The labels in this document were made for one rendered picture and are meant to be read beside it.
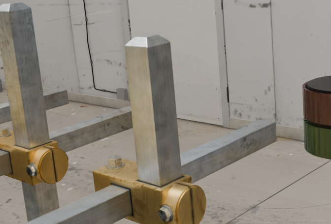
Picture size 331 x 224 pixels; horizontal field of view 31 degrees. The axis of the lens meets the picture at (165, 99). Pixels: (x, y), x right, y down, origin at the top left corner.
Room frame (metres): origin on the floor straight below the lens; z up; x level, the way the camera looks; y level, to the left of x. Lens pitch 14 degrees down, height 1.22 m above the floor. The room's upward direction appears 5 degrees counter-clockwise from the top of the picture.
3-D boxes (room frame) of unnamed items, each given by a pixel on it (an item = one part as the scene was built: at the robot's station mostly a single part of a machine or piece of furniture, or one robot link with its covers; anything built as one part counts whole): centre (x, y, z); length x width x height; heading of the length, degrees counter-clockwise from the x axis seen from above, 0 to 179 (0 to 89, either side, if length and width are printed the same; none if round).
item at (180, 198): (0.65, 0.03, 0.95); 0.14 x 0.06 x 0.05; 45
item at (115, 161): (0.68, 0.07, 0.98); 0.02 x 0.02 x 0.01
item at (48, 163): (0.82, 0.21, 0.95); 0.14 x 0.06 x 0.05; 45
